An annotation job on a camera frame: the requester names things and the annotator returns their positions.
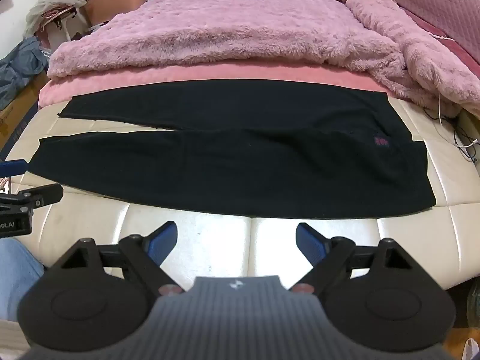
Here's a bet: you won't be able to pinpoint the pink-brown storage box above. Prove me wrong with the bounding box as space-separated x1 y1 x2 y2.
80 0 148 27

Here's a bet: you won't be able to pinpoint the black cable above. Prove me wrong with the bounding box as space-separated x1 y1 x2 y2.
423 107 480 164

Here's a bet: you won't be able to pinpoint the person's blue jeans leg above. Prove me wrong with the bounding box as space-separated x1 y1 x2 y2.
0 238 46 319

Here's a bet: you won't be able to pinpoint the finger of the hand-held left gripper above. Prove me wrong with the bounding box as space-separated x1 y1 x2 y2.
0 160 29 178
0 184 64 211

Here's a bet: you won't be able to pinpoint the maroon quilted headboard cover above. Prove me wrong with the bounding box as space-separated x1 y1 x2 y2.
379 0 480 66

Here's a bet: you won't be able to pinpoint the grey-blue cloth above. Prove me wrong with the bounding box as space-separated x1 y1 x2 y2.
0 37 50 110

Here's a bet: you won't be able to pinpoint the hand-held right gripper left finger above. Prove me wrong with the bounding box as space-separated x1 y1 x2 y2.
49 220 185 298

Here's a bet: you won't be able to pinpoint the white gauze cloth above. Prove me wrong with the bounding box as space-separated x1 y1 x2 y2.
25 0 91 39

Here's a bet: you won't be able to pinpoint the cardboard box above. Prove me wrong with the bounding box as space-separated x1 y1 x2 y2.
0 71 49 158

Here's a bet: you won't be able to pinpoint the white bag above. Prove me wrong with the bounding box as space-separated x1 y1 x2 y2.
463 337 480 360

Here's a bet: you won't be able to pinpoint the black pants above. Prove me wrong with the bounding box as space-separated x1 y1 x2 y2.
28 79 437 220

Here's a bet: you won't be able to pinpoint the pink bed sheet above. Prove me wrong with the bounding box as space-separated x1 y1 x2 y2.
38 62 394 109

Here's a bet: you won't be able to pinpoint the fuzzy mauve blanket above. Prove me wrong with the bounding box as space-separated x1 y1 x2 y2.
47 0 480 106

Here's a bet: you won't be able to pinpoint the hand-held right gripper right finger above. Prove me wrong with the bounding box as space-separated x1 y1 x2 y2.
290 223 425 296

